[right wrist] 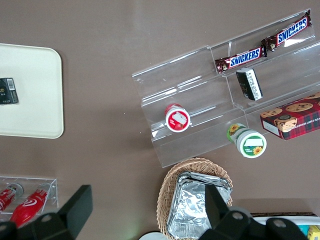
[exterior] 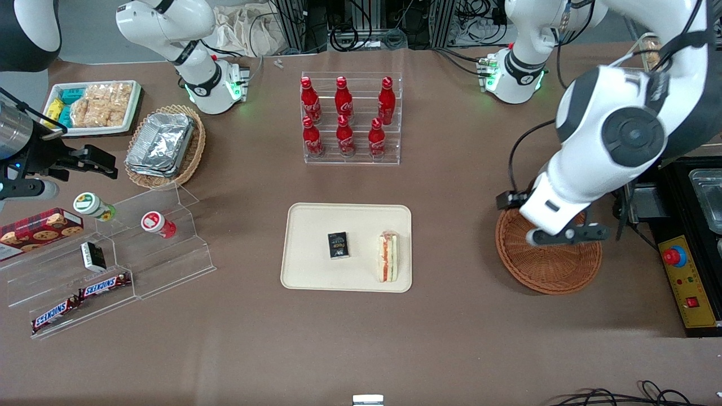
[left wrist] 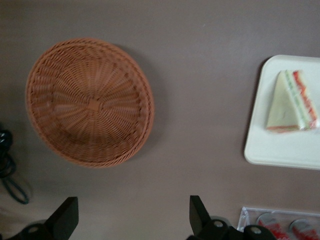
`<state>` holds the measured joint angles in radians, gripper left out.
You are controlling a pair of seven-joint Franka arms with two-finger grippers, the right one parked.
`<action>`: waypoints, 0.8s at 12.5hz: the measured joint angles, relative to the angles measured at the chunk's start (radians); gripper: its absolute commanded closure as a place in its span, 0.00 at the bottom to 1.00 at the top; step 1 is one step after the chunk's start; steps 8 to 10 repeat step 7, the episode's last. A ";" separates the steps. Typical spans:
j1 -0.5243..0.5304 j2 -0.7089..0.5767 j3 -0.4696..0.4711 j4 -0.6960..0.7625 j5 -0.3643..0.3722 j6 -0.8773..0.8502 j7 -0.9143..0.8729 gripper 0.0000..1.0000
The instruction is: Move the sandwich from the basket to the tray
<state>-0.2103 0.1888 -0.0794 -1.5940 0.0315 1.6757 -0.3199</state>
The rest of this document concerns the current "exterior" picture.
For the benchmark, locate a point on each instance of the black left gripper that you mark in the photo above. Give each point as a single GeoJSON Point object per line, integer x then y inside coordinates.
{"type": "Point", "coordinates": [507, 200]}

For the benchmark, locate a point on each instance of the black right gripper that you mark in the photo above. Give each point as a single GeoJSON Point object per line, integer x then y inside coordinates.
{"type": "Point", "coordinates": [38, 151]}

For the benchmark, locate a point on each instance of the triangle sandwich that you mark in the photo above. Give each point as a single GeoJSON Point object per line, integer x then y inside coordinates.
{"type": "Point", "coordinates": [388, 256]}

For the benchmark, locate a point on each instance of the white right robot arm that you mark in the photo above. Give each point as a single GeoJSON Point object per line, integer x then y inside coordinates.
{"type": "Point", "coordinates": [163, 22]}

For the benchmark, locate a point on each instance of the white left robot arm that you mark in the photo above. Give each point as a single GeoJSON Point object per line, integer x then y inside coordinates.
{"type": "Point", "coordinates": [632, 135]}

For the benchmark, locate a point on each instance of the white rectangular snack tray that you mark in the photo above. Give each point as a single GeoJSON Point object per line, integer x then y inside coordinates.
{"type": "Point", "coordinates": [84, 131]}

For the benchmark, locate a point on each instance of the round brown wicker basket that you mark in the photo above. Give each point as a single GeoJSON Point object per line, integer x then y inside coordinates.
{"type": "Point", "coordinates": [553, 270]}

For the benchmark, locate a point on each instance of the oval light wicker basket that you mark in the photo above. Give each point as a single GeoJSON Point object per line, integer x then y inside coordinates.
{"type": "Point", "coordinates": [196, 152]}

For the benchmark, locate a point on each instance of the beige plastic tray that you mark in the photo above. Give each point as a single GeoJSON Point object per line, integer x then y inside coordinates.
{"type": "Point", "coordinates": [310, 254]}

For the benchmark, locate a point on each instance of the green sunflower lid jar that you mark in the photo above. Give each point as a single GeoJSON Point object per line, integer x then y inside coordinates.
{"type": "Point", "coordinates": [90, 204]}

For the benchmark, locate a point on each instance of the clear rice cracker pack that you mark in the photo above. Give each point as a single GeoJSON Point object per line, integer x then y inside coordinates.
{"type": "Point", "coordinates": [87, 110]}
{"type": "Point", "coordinates": [117, 104]}

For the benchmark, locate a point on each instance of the teal snack packet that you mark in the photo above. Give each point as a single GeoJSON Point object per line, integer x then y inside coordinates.
{"type": "Point", "coordinates": [65, 115]}
{"type": "Point", "coordinates": [71, 95]}

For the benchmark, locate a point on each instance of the aluminium foil container stack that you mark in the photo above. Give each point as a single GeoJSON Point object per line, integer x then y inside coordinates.
{"type": "Point", "coordinates": [161, 144]}

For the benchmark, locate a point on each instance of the yellow snack packet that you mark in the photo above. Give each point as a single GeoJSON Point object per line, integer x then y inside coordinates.
{"type": "Point", "coordinates": [53, 108]}

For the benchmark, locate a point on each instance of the red lid jar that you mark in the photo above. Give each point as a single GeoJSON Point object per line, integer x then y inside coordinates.
{"type": "Point", "coordinates": [153, 222]}

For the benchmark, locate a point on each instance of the red tartan cookie box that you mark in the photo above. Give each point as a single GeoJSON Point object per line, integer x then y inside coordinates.
{"type": "Point", "coordinates": [39, 231]}

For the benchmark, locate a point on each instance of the small black white box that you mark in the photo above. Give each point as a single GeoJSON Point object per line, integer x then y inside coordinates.
{"type": "Point", "coordinates": [93, 256]}

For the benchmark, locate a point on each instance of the brown Snickers bar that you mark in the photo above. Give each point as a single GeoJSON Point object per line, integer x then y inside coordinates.
{"type": "Point", "coordinates": [104, 286]}
{"type": "Point", "coordinates": [55, 314]}

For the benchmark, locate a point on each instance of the clear acrylic stepped stand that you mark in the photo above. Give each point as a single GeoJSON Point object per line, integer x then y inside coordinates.
{"type": "Point", "coordinates": [169, 270]}

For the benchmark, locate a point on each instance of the red cola bottle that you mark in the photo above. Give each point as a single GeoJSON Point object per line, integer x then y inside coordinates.
{"type": "Point", "coordinates": [377, 141]}
{"type": "Point", "coordinates": [312, 141]}
{"type": "Point", "coordinates": [343, 101]}
{"type": "Point", "coordinates": [310, 101]}
{"type": "Point", "coordinates": [387, 104]}
{"type": "Point", "coordinates": [344, 138]}

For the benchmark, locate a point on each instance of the clear acrylic bottle rack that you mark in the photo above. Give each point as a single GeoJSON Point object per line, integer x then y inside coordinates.
{"type": "Point", "coordinates": [361, 161]}

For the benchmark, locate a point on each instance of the black countertop appliance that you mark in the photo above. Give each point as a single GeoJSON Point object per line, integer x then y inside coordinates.
{"type": "Point", "coordinates": [677, 192]}

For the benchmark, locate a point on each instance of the red emergency stop button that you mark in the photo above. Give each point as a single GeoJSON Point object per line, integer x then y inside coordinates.
{"type": "Point", "coordinates": [674, 256]}

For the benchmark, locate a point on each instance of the beige cloth bag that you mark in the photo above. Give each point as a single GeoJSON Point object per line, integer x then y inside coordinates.
{"type": "Point", "coordinates": [242, 31]}

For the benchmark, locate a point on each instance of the steel pan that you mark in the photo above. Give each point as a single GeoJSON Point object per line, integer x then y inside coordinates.
{"type": "Point", "coordinates": [708, 197]}

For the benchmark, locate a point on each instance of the yellow black control box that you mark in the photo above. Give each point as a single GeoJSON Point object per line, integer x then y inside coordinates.
{"type": "Point", "coordinates": [691, 287]}

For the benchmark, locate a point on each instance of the crispy snack pack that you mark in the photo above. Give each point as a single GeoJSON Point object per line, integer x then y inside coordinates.
{"type": "Point", "coordinates": [652, 52]}

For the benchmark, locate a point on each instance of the white silver device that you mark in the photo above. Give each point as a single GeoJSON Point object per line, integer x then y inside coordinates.
{"type": "Point", "coordinates": [368, 400]}

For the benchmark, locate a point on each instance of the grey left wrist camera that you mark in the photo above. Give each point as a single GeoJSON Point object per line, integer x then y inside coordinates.
{"type": "Point", "coordinates": [536, 235]}

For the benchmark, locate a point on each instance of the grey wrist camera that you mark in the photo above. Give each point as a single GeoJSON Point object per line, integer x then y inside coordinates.
{"type": "Point", "coordinates": [536, 235]}
{"type": "Point", "coordinates": [34, 189]}

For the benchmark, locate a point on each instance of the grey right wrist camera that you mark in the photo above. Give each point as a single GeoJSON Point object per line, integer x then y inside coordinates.
{"type": "Point", "coordinates": [34, 189]}

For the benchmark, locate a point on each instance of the aluminium frame post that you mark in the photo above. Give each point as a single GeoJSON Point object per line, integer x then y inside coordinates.
{"type": "Point", "coordinates": [445, 20]}
{"type": "Point", "coordinates": [296, 25]}

